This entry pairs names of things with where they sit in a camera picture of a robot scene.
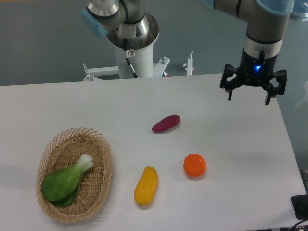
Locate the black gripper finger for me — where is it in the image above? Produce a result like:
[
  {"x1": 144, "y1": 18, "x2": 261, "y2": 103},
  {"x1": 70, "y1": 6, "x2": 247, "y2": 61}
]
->
[
  {"x1": 219, "y1": 64, "x2": 243, "y2": 101},
  {"x1": 261, "y1": 70, "x2": 287, "y2": 105}
]

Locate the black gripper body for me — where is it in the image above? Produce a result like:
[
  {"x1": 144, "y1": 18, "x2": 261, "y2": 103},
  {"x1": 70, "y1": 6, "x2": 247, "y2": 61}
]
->
[{"x1": 239, "y1": 50, "x2": 277, "y2": 87}]

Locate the orange fruit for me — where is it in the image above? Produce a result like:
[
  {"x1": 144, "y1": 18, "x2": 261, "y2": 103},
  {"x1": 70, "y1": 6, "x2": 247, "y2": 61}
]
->
[{"x1": 183, "y1": 154, "x2": 207, "y2": 177}]

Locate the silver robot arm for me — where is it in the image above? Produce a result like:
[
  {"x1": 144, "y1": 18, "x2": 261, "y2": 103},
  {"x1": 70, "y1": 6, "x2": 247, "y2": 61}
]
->
[{"x1": 81, "y1": 0, "x2": 294, "y2": 103}]

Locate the purple sweet potato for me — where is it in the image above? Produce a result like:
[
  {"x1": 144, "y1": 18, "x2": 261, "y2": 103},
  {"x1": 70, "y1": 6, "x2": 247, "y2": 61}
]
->
[{"x1": 152, "y1": 114, "x2": 180, "y2": 133}]

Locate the black device at table edge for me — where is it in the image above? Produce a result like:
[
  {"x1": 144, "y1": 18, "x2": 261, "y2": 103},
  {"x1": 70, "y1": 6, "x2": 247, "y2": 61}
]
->
[{"x1": 291, "y1": 194, "x2": 308, "y2": 220}]

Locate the yellow mango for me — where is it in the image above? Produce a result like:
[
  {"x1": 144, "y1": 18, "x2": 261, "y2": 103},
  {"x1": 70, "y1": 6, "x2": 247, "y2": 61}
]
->
[{"x1": 134, "y1": 166, "x2": 158, "y2": 206}]

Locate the woven wicker basket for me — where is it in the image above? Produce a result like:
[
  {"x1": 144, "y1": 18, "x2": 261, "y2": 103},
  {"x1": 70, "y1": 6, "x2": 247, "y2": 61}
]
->
[{"x1": 36, "y1": 128, "x2": 113, "y2": 223}]

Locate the green bok choy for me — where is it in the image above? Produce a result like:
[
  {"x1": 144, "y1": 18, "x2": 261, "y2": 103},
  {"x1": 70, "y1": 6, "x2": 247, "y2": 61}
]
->
[{"x1": 40, "y1": 154, "x2": 94, "y2": 207}]

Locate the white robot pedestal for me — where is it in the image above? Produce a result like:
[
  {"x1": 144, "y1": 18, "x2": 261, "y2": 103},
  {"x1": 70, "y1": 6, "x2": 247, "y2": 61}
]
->
[{"x1": 83, "y1": 45, "x2": 170, "y2": 81}]

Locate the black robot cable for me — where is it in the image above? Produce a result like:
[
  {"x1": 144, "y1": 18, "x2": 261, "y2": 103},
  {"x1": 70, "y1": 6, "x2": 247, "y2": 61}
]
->
[{"x1": 123, "y1": 38, "x2": 140, "y2": 79}]

